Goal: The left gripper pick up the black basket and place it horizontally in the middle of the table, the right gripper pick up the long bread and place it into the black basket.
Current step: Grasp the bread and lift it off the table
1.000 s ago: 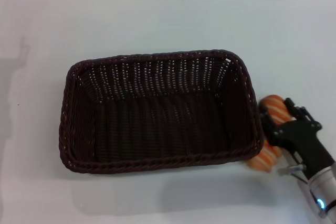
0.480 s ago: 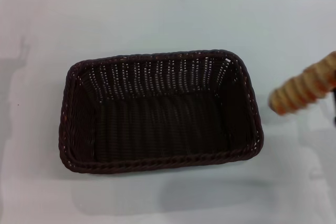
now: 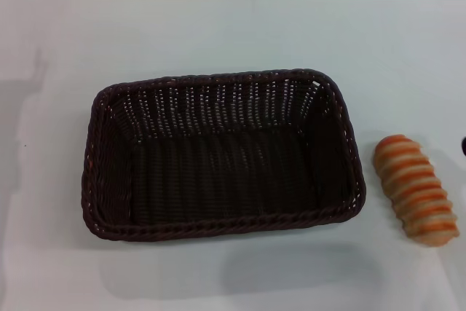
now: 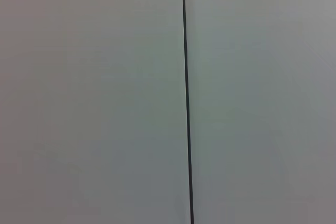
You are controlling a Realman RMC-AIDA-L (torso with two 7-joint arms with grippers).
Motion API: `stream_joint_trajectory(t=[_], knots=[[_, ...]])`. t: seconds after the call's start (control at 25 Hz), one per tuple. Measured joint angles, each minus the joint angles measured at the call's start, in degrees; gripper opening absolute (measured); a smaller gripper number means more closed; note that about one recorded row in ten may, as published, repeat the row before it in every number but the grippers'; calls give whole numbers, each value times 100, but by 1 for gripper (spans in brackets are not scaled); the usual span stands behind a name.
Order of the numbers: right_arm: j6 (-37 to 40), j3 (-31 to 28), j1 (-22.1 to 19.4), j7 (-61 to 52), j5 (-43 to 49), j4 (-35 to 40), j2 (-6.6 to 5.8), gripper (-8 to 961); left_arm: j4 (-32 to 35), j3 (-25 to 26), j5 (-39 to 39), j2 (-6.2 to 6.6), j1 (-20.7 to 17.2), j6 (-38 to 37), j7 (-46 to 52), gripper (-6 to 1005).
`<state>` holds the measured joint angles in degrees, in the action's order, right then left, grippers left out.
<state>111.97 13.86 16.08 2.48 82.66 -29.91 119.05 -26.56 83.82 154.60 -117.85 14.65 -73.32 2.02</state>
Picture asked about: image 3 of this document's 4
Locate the orange striped bread roll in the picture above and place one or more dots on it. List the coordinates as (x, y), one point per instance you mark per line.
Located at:
(415, 189)

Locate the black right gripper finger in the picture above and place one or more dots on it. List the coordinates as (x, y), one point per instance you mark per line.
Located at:
(464, 146)

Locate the dark brown woven basket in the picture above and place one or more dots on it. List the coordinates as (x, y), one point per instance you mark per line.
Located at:
(218, 165)

